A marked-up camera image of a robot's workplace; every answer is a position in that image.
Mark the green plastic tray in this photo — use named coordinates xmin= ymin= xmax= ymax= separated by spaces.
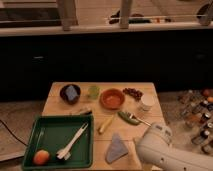
xmin=22 ymin=115 xmax=94 ymax=171

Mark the green pepper toy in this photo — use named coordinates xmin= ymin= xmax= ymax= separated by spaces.
xmin=118 ymin=111 xmax=140 ymax=125

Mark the light blue towel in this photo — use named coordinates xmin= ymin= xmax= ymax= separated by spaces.
xmin=105 ymin=133 xmax=128 ymax=164

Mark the blue sponge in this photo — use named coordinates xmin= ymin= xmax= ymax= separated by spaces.
xmin=65 ymin=85 xmax=78 ymax=101

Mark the small brush with dark tip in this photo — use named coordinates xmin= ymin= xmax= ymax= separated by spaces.
xmin=70 ymin=107 xmax=92 ymax=115

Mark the green plastic cup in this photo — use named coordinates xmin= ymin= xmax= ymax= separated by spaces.
xmin=88 ymin=85 xmax=100 ymax=100

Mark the red orange bowl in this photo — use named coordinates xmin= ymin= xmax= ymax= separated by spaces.
xmin=100 ymin=88 xmax=125 ymax=110

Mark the white dish brush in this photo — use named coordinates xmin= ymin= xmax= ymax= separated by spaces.
xmin=56 ymin=123 xmax=88 ymax=160

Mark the wooden table board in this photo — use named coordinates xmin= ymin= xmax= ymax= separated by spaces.
xmin=42 ymin=82 xmax=165 ymax=171

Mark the orange peach fruit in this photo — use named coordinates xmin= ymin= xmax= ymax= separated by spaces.
xmin=33 ymin=150 xmax=50 ymax=165

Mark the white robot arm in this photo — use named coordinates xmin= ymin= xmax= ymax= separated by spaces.
xmin=135 ymin=122 xmax=213 ymax=171

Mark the dark brown bowl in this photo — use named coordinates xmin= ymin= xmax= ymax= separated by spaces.
xmin=60 ymin=84 xmax=81 ymax=105

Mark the white paper cup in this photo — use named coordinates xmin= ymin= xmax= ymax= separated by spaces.
xmin=140 ymin=94 xmax=155 ymax=111

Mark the metal fork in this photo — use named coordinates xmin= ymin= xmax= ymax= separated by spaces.
xmin=130 ymin=114 xmax=151 ymax=126

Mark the bunch of dark grapes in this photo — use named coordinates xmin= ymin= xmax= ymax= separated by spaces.
xmin=123 ymin=88 xmax=143 ymax=101

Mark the black cable on floor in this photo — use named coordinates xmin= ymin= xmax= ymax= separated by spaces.
xmin=0 ymin=119 xmax=28 ymax=147

